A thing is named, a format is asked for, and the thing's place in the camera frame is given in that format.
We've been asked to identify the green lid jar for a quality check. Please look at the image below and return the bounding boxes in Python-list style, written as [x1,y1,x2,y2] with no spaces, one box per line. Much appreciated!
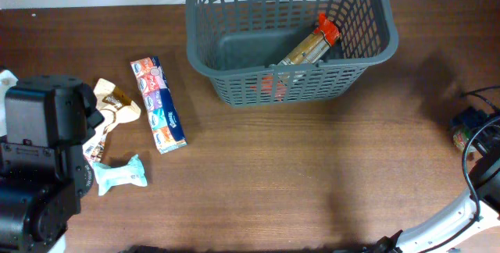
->
[452,124,473,151]

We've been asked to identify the orange spaghetti package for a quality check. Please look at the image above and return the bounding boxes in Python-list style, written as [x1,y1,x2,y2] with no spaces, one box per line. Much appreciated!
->
[260,12,341,102]

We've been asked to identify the Kleenex tissue multipack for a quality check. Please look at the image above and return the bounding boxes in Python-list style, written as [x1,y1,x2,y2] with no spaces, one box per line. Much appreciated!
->
[130,56,187,154]

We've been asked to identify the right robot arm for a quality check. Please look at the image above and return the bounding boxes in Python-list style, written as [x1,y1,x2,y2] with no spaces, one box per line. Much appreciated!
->
[363,112,499,253]

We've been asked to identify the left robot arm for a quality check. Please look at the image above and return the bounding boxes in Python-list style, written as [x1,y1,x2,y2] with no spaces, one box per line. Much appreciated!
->
[1,75,104,252]

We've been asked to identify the teal wrapped tissue pack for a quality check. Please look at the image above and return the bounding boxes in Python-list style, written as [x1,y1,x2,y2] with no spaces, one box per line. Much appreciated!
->
[91,155,148,196]

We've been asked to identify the grey plastic basket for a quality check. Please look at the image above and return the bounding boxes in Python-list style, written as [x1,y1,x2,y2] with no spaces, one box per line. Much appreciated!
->
[186,0,398,107]

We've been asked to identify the beige crumpled snack bag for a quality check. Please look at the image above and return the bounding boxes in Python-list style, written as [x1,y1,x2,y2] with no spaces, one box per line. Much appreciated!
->
[82,78,141,166]

